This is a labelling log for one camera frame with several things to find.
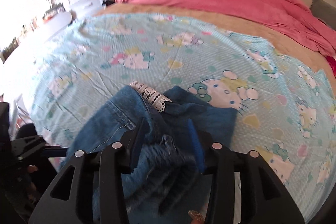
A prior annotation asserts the white vanity table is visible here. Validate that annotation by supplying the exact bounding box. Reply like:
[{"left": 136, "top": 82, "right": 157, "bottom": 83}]
[{"left": 0, "top": 10, "right": 75, "bottom": 63}]

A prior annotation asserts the grey padded headboard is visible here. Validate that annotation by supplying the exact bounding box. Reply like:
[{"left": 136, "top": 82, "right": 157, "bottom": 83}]
[{"left": 310, "top": 0, "right": 336, "bottom": 28}]

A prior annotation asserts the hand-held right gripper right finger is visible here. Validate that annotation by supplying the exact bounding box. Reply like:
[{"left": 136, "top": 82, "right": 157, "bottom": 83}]
[{"left": 187, "top": 120, "right": 305, "bottom": 224}]

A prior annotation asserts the red pillow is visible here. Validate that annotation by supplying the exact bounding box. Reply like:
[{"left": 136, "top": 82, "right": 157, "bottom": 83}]
[{"left": 325, "top": 55, "right": 336, "bottom": 75}]

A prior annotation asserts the cartoon cat printed bedsheet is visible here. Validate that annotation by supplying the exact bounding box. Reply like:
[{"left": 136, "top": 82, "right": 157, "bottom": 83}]
[{"left": 3, "top": 13, "right": 336, "bottom": 216}]

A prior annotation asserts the blue denim garment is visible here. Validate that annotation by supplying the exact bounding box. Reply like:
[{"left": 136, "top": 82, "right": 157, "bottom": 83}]
[{"left": 59, "top": 80, "right": 238, "bottom": 224}]

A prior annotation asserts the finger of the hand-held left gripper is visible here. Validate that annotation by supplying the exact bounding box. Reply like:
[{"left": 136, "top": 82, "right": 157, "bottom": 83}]
[{"left": 10, "top": 135, "right": 67, "bottom": 161}]

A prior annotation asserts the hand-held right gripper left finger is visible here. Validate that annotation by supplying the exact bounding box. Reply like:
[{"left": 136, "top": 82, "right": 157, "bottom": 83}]
[{"left": 29, "top": 118, "right": 147, "bottom": 224}]

